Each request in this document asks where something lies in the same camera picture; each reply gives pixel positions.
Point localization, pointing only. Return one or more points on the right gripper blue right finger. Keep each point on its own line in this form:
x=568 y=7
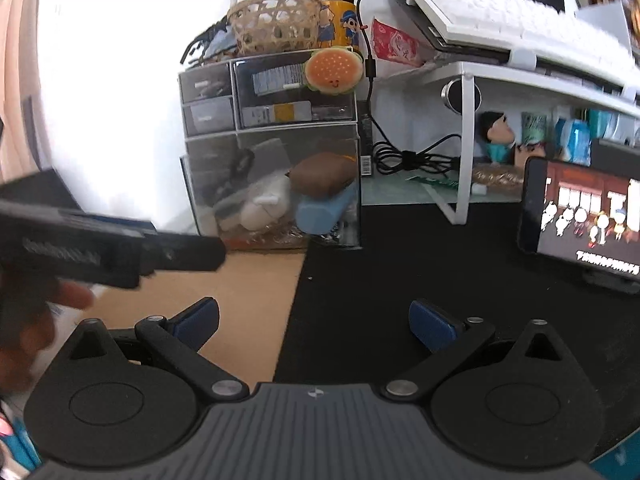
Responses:
x=452 y=343

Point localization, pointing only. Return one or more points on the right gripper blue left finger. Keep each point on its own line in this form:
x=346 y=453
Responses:
x=173 y=345

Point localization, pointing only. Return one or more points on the clear large bottom drawer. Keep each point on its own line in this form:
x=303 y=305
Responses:
x=216 y=200

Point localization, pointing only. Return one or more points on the white drawer organizer cabinet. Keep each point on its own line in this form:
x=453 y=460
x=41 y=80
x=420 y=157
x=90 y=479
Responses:
x=260 y=109

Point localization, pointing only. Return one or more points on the person's left hand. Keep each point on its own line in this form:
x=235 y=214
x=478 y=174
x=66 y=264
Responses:
x=27 y=324

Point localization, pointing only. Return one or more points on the black bin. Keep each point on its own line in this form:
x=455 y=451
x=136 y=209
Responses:
x=45 y=188

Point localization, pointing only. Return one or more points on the peach curtain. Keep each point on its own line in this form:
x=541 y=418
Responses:
x=25 y=146

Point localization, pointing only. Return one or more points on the black desk mat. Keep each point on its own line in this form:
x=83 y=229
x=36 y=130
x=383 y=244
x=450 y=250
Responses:
x=349 y=320

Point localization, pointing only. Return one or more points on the green white tube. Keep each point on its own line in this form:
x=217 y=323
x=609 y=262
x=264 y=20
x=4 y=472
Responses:
x=476 y=189

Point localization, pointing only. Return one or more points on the white fluffy item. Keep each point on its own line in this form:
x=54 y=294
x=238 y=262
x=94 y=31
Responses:
x=267 y=201

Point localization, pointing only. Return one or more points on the smartphone playing cartoon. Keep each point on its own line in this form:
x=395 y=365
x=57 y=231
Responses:
x=581 y=215

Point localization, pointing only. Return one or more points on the blue cylinder plush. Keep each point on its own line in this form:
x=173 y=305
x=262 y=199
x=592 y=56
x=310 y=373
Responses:
x=318 y=216

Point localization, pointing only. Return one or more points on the brown round plush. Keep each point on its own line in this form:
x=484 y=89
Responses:
x=323 y=175

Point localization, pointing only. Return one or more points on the cartoon boy figurine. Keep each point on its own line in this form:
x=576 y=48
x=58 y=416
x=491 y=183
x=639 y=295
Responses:
x=498 y=137

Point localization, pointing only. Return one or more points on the blue drink can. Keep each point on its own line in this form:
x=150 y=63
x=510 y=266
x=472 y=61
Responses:
x=573 y=141

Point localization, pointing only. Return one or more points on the black hair claw clips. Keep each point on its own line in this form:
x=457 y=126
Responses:
x=217 y=40

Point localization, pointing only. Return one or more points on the hamburger plush toy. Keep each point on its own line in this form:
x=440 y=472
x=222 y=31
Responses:
x=333 y=71

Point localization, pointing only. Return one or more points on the white desk riser shelf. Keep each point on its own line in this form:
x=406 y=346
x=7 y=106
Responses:
x=419 y=107

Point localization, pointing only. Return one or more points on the red snack packet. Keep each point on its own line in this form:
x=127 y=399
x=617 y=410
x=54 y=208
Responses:
x=393 y=45

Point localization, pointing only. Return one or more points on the white mechanical keyboard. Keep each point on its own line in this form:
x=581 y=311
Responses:
x=554 y=36

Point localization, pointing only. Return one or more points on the woven bamboo basket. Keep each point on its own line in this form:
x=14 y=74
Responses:
x=275 y=26

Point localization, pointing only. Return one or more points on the yellow cartoon pen cup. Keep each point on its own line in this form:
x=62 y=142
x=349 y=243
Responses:
x=338 y=25

